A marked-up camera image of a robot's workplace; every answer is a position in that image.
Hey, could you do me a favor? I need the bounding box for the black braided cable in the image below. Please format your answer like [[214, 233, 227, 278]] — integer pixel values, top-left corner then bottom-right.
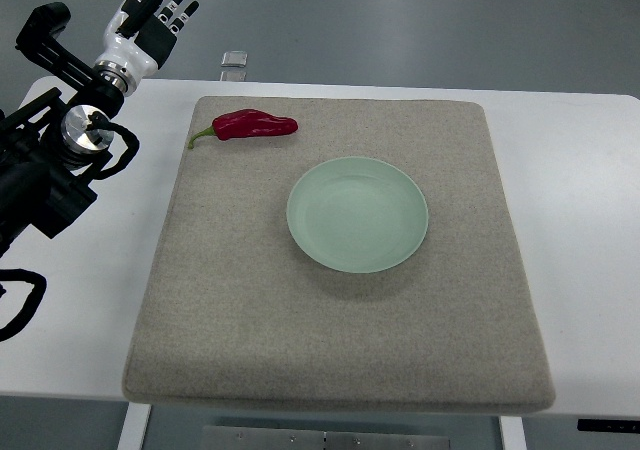
[[0, 268, 48, 343]]

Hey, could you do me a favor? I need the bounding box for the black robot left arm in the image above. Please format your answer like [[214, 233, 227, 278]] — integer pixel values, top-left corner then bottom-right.
[[1, 2, 140, 252]]

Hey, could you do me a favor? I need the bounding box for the white table leg right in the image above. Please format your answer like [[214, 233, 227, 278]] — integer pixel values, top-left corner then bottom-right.
[[499, 416, 527, 450]]

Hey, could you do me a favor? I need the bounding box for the metal table frame plate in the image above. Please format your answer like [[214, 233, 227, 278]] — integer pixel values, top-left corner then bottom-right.
[[200, 426, 451, 450]]

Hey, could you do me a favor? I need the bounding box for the beige fabric mat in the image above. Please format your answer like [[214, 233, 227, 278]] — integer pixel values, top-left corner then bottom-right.
[[122, 96, 555, 414]]

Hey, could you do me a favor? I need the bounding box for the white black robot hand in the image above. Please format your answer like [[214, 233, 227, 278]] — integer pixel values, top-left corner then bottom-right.
[[94, 0, 199, 94]]

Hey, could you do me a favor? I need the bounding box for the white table leg left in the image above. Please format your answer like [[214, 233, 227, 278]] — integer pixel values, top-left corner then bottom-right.
[[116, 403, 152, 450]]

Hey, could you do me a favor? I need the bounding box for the black table control panel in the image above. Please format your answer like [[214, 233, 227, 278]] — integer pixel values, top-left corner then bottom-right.
[[577, 418, 640, 434]]

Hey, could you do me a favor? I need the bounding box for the white table leg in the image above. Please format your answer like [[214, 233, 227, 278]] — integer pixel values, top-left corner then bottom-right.
[[116, 403, 152, 450], [499, 416, 527, 450]]

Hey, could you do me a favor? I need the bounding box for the red chili pepper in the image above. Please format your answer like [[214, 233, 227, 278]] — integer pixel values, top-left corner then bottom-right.
[[187, 109, 299, 150]]

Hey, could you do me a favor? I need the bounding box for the light green plate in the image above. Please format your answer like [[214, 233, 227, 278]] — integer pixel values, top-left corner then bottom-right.
[[286, 157, 429, 274]]

